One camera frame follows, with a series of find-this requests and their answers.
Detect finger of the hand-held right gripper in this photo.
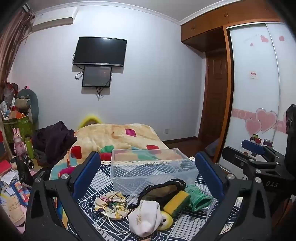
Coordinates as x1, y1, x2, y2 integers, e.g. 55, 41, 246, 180
241, 139, 285, 163
221, 146, 281, 181

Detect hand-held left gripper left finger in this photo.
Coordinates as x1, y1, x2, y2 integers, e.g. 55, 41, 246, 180
24, 151, 104, 241

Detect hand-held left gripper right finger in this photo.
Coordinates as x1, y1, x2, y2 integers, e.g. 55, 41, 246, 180
195, 151, 274, 241

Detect green cloth pouch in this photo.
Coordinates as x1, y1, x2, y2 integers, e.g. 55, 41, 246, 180
185, 184, 214, 212

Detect floral scrunchie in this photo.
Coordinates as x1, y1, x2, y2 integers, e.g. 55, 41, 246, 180
94, 192, 130, 219

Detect yellow sponge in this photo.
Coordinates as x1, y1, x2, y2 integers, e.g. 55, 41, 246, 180
163, 190, 191, 215

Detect black fabric pouch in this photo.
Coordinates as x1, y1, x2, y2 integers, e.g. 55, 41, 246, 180
128, 179, 187, 210

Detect clear plastic storage box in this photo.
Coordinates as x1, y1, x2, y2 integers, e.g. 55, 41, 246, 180
111, 148, 199, 196

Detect yellow plush toy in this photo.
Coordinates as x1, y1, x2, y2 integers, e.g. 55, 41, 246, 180
157, 211, 173, 231

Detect white sock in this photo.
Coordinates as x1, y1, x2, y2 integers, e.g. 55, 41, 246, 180
128, 200, 161, 237

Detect navy patterned bedsheet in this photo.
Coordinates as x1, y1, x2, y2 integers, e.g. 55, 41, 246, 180
53, 159, 243, 241

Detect pink heart sticker pair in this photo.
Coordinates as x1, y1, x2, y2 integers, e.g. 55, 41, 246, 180
245, 108, 278, 135

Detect dark purple clothes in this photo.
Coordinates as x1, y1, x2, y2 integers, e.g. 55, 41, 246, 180
32, 121, 77, 165

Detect beige colourful blanket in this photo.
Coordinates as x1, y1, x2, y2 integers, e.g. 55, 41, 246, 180
49, 122, 185, 232

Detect yellow fluffy plush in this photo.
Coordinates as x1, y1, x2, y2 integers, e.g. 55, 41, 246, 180
77, 113, 103, 130

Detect green cylinder tube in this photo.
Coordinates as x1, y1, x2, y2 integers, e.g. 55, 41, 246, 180
25, 137, 35, 160

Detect brown wooden door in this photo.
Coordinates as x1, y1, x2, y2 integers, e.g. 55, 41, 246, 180
198, 50, 229, 140

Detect wooden wardrobe with sliding doors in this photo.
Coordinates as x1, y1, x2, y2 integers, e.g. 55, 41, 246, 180
180, 0, 296, 173

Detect pink rabbit figure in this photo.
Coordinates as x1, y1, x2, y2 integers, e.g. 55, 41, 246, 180
12, 128, 27, 158

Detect pile of books and papers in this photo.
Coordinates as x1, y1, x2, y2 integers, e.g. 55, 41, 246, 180
0, 160, 31, 226

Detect green paper bag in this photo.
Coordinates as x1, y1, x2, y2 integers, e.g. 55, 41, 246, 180
3, 113, 34, 144

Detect grey-green plush toy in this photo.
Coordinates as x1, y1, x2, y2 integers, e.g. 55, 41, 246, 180
17, 88, 39, 131

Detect brown curtain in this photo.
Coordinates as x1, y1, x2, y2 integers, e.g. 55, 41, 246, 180
0, 9, 36, 93

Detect white air conditioner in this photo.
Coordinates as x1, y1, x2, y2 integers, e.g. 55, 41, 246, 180
31, 6, 78, 32

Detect black camcorder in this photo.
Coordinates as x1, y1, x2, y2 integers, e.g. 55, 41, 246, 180
17, 152, 35, 169

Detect white cable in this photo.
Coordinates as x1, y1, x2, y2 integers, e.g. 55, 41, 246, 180
96, 215, 133, 235

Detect small wall-mounted monitor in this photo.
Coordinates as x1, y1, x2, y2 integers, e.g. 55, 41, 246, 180
82, 66, 113, 88

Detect wall-mounted black television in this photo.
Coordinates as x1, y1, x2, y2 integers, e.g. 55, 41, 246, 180
73, 36, 128, 67

